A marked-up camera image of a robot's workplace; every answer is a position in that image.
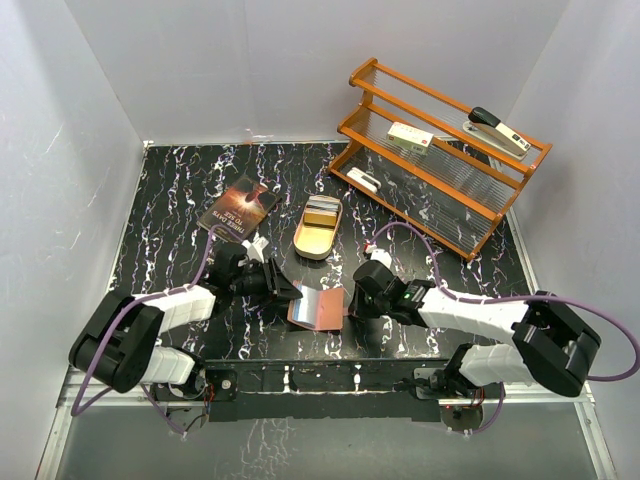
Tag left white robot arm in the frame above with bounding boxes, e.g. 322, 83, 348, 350
68, 242, 303, 399

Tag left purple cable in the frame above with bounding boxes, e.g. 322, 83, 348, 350
71, 224, 251, 435

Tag black beige stapler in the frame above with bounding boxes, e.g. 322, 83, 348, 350
462, 107, 531, 161

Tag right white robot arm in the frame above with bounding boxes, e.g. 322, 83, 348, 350
349, 260, 601, 397

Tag orange wooden shelf rack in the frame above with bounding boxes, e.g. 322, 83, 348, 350
329, 58, 552, 261

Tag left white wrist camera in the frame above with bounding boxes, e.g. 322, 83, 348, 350
242, 235, 269, 263

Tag white staples box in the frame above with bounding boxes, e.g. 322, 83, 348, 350
386, 122, 434, 155

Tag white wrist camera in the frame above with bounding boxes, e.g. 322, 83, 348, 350
364, 243, 393, 270
242, 235, 269, 263

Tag beige oval card tray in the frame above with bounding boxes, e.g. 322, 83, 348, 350
293, 205, 343, 261

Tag dark paperback book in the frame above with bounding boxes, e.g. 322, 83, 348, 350
197, 175, 281, 243

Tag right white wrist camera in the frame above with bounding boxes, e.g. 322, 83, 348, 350
364, 243, 393, 270

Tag pink leather card holder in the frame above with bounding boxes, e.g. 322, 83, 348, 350
287, 281, 347, 332

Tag black front mounting rail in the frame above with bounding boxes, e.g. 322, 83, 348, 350
149, 357, 506, 426

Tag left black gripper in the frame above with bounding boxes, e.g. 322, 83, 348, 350
230, 258, 302, 307

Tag small white black device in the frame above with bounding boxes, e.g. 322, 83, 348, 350
347, 167, 381, 193

